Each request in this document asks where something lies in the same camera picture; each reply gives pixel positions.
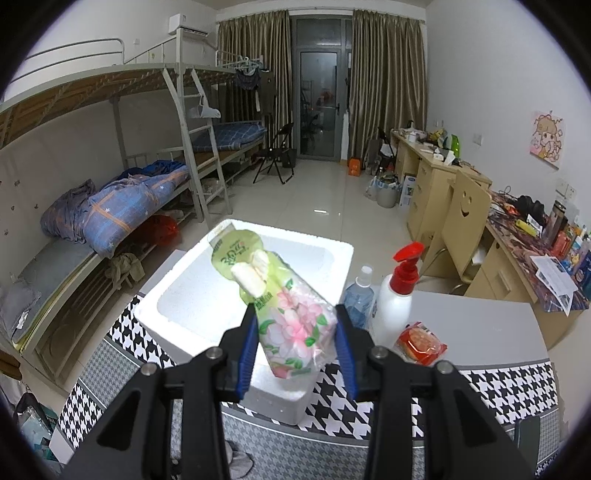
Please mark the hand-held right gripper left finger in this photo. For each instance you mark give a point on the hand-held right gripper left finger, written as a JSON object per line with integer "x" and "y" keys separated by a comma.
{"x": 244, "y": 357}

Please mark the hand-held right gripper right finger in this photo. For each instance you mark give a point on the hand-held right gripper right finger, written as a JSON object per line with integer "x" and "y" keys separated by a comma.
{"x": 347, "y": 357}

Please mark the floral cotton pad packet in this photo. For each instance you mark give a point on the floral cotton pad packet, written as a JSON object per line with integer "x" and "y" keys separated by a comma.
{"x": 286, "y": 323}

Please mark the white foam box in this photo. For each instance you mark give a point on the white foam box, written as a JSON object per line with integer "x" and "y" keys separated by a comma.
{"x": 184, "y": 295}

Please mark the clear blue liquid bottle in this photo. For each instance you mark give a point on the clear blue liquid bottle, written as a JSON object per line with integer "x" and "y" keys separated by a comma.
{"x": 360, "y": 300}

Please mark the white red pump bottle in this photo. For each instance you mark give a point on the white red pump bottle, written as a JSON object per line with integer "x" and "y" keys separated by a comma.
{"x": 390, "y": 309}

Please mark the red snack packet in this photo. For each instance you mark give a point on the red snack packet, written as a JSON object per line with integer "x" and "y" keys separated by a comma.
{"x": 418, "y": 344}

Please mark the red plastic bag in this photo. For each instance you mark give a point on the red plastic bag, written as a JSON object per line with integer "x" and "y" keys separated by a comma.
{"x": 161, "y": 230}

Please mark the houndstooth tablecloth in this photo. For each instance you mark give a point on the houndstooth tablecloth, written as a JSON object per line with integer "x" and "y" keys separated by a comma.
{"x": 508, "y": 392}

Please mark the white bucket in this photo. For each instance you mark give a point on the white bucket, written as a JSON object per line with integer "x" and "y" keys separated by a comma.
{"x": 387, "y": 194}

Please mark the wooden desk with printed mat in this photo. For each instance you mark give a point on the wooden desk with printed mat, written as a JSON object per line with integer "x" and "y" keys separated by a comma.
{"x": 498, "y": 277}

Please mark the white carton box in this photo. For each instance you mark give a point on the white carton box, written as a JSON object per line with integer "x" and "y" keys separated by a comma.
{"x": 408, "y": 190}

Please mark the wooden smiley chair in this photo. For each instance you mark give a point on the wooden smiley chair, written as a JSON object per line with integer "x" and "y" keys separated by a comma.
{"x": 461, "y": 217}

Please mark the cluttered wooden desk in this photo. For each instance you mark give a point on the cluttered wooden desk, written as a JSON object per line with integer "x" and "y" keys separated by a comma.
{"x": 425, "y": 184}

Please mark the orange box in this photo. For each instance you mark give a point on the orange box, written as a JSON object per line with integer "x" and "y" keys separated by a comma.
{"x": 354, "y": 167}

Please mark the blue plaid quilt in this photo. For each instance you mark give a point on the blue plaid quilt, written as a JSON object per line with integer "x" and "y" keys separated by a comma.
{"x": 120, "y": 207}

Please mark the black phone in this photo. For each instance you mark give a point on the black phone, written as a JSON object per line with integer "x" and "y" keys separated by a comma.
{"x": 526, "y": 443}

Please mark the black folding chair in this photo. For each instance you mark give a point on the black folding chair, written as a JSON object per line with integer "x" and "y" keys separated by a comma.
{"x": 277, "y": 154}

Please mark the white printed paper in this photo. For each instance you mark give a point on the white printed paper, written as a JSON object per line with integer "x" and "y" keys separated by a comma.
{"x": 551, "y": 277}

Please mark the blue checked mattress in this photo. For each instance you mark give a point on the blue checked mattress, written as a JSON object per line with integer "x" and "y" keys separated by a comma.
{"x": 231, "y": 134}

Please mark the grey pillow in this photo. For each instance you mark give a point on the grey pillow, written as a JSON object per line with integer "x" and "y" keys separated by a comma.
{"x": 16, "y": 309}

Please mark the black headphones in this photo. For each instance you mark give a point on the black headphones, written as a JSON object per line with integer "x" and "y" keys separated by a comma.
{"x": 530, "y": 208}

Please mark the white hanging bag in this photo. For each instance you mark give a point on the white hanging bag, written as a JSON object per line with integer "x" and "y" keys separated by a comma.
{"x": 205, "y": 110}

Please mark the group of toiletry bottles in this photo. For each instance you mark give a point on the group of toiletry bottles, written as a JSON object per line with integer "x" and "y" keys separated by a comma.
{"x": 568, "y": 240}

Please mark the glass balcony door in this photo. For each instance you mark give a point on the glass balcony door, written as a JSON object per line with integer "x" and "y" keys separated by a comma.
{"x": 323, "y": 92}

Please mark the metal bunk bed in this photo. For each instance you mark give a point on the metal bunk bed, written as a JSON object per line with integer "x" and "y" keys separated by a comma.
{"x": 175, "y": 92}

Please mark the hanging dark clothes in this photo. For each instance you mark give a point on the hanging dark clothes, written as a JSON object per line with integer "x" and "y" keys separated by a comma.
{"x": 249, "y": 83}

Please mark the brown curtain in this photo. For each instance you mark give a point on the brown curtain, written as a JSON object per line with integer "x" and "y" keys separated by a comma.
{"x": 272, "y": 55}
{"x": 383, "y": 83}

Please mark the white air conditioner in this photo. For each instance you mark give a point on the white air conditioner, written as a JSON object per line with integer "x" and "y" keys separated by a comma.
{"x": 187, "y": 24}

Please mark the white wall socket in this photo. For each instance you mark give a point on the white wall socket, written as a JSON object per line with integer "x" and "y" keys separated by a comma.
{"x": 566, "y": 189}

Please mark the cartoon wall poster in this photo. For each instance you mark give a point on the cartoon wall poster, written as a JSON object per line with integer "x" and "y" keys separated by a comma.
{"x": 547, "y": 136}

